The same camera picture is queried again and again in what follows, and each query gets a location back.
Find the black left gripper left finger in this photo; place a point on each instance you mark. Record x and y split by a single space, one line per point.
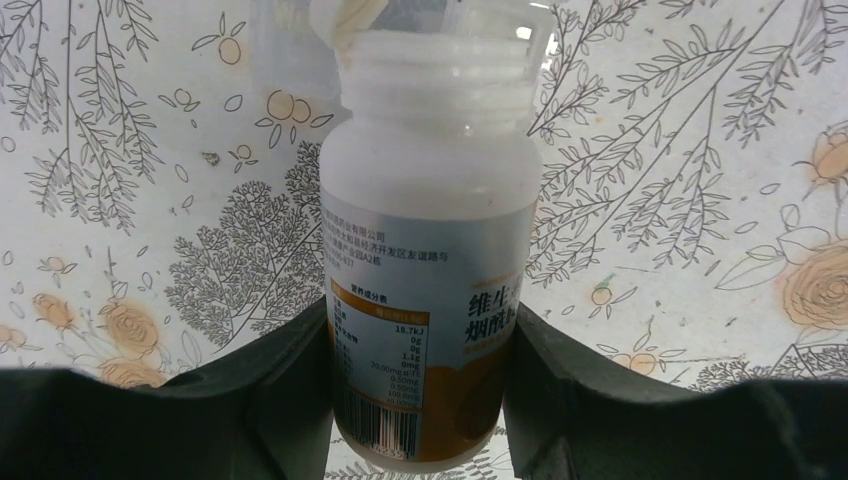
262 411

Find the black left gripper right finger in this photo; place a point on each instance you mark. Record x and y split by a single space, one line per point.
571 413

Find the white orange pill bottle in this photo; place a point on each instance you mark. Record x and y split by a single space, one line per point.
428 196

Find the clear plastic pill organizer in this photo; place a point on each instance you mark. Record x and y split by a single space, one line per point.
294 40

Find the floral patterned table mat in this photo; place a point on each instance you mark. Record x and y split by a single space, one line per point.
690 225

